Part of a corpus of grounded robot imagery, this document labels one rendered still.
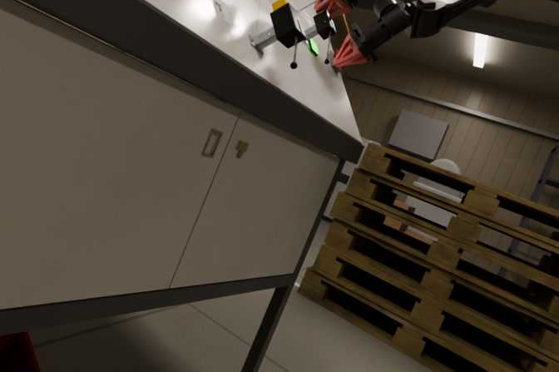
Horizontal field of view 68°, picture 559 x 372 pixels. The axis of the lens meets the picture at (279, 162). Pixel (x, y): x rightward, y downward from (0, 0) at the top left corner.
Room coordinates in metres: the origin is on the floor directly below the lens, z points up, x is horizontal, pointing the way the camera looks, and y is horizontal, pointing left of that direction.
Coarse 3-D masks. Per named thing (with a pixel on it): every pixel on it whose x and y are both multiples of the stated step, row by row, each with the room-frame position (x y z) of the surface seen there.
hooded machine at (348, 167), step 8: (360, 136) 6.46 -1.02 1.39; (360, 160) 6.16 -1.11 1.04; (344, 168) 6.15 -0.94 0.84; (352, 168) 6.10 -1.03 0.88; (344, 176) 6.13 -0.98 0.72; (336, 184) 6.16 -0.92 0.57; (344, 184) 6.11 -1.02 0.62; (336, 192) 6.14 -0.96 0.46; (328, 208) 6.15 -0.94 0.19; (328, 216) 6.13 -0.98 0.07
